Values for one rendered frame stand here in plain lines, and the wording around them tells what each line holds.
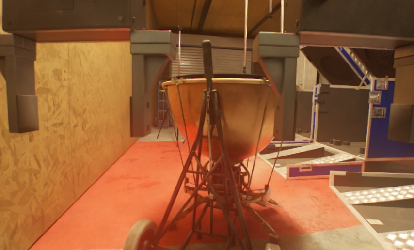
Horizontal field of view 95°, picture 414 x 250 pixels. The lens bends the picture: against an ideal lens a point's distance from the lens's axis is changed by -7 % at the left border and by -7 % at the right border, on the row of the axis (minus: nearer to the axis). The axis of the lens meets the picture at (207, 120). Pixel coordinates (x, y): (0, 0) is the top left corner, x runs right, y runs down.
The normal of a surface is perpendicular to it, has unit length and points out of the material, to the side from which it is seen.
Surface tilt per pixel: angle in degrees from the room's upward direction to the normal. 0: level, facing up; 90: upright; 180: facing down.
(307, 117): 90
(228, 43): 90
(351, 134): 90
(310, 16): 90
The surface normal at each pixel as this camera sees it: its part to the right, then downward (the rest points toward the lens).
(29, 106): 1.00, 0.02
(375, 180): -0.22, 0.08
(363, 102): 0.07, 0.10
